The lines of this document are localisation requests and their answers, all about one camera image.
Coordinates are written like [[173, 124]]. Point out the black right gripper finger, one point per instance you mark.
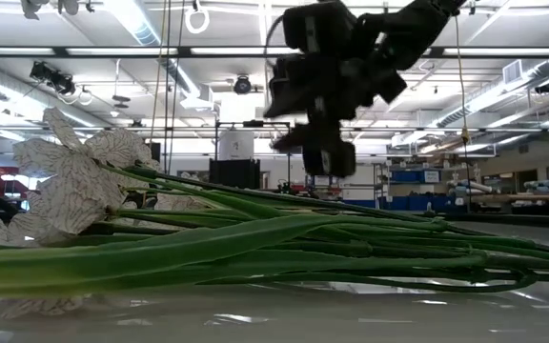
[[290, 143], [329, 150]]

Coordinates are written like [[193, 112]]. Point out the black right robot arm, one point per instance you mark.
[[422, 24]]

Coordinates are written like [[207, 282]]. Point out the white sign board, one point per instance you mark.
[[322, 181]]

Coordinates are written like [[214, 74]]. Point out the white cylinder tank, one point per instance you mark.
[[234, 145]]

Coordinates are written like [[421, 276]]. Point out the black crate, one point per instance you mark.
[[236, 171]]

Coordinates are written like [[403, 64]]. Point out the blue shelf bins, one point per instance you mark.
[[405, 176]]

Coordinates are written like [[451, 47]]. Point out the blue floor bins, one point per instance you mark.
[[398, 204]]

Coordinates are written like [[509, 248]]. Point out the black ceiling disc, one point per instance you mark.
[[121, 99]]

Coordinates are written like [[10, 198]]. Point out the black dome fixture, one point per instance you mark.
[[546, 87]]

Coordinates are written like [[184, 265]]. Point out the long wooden table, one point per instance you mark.
[[532, 197]]

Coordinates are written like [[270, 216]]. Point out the large white veined flower spray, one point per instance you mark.
[[72, 195]]

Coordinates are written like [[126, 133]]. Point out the thin black frame stand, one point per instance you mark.
[[253, 123]]

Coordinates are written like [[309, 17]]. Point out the round black ceiling camera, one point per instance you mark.
[[242, 86]]

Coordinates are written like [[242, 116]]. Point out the thin black horizontal rail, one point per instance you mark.
[[422, 129]]

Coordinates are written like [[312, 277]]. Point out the ribbed silver duct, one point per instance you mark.
[[470, 112]]

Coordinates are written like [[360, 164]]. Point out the white wall vent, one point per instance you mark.
[[512, 72]]

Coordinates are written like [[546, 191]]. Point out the silver ventilation duct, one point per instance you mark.
[[141, 28]]

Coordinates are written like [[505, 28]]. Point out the black aluminium rig frame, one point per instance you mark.
[[112, 51]]

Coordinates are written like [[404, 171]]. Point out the black ceiling camera pair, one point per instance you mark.
[[57, 82]]

